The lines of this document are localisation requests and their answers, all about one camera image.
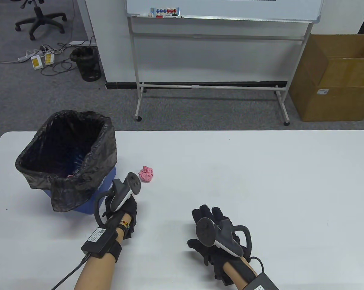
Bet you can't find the person's right hand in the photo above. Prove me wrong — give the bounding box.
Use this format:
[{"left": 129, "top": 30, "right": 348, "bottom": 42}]
[{"left": 187, "top": 205, "right": 252, "bottom": 285}]

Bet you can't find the person's left hand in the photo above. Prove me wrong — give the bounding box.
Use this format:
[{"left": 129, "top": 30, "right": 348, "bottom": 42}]
[{"left": 103, "top": 195, "right": 138, "bottom": 240}]

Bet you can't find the blue recycling bin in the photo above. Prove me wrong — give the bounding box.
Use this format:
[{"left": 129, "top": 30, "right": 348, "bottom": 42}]
[{"left": 15, "top": 110, "right": 118, "bottom": 215}]

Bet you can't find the pink paper ball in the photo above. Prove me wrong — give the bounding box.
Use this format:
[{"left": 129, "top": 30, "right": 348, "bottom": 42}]
[{"left": 139, "top": 166, "right": 155, "bottom": 182}]

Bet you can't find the person's right forearm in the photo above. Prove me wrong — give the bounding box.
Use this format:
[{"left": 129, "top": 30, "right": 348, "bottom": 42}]
[{"left": 223, "top": 256, "right": 258, "bottom": 290}]

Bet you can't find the black white motion controller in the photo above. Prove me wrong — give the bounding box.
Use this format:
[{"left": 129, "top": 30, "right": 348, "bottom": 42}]
[
  {"left": 94, "top": 172, "right": 141, "bottom": 226},
  {"left": 196, "top": 218, "right": 251, "bottom": 258}
]

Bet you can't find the black labelled sensor box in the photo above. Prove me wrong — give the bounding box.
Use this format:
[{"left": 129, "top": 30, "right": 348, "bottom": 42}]
[
  {"left": 81, "top": 227, "right": 122, "bottom": 262},
  {"left": 245, "top": 272, "right": 279, "bottom": 290}
]

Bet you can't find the black mesh wastebasket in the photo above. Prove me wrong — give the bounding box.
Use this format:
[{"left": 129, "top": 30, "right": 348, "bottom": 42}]
[{"left": 70, "top": 46, "right": 102, "bottom": 81}]

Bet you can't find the large brown cardboard box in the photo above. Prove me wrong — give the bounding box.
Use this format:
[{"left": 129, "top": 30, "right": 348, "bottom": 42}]
[{"left": 289, "top": 33, "right": 364, "bottom": 122}]

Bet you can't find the white rolling whiteboard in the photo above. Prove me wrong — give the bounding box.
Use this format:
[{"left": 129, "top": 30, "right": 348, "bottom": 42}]
[{"left": 125, "top": 0, "right": 324, "bottom": 126}]

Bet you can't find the office chair base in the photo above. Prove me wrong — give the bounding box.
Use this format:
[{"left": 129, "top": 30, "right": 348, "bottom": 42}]
[{"left": 15, "top": 0, "right": 67, "bottom": 40}]

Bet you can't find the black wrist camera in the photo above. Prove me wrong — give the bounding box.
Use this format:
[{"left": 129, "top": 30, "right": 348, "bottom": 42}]
[{"left": 214, "top": 266, "right": 234, "bottom": 286}]

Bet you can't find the thin black sensor cable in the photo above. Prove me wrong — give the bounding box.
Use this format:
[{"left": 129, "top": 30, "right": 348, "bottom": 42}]
[
  {"left": 250, "top": 256, "right": 266, "bottom": 274},
  {"left": 50, "top": 254, "right": 92, "bottom": 290}
]

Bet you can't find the tangle of black floor cables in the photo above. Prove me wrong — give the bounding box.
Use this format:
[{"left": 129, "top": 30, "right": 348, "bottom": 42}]
[{"left": 41, "top": 36, "right": 96, "bottom": 76}]

